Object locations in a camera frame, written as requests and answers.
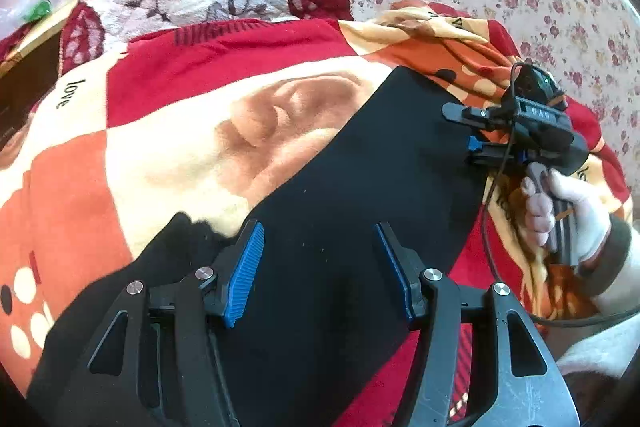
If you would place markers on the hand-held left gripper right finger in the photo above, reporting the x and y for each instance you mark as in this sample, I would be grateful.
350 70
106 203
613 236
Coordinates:
395 269

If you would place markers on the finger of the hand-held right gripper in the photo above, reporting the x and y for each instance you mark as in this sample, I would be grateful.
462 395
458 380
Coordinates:
475 116
495 156

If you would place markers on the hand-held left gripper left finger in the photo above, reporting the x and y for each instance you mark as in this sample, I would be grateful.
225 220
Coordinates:
245 272

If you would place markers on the black pants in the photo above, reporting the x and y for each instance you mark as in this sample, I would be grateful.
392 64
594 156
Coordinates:
350 182

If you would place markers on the person's right forearm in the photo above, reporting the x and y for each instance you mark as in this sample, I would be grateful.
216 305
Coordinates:
617 257

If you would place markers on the person's right hand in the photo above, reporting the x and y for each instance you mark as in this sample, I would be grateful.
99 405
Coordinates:
590 222

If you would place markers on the red orange cream printed blanket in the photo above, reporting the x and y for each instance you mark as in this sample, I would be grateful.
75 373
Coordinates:
175 72

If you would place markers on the white fluffy cloth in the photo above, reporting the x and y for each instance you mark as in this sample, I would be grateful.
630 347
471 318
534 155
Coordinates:
600 354

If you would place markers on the wooden desk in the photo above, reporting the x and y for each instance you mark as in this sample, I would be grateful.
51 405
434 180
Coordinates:
30 44

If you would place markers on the small green item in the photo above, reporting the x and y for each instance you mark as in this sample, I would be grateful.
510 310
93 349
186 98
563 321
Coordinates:
37 9

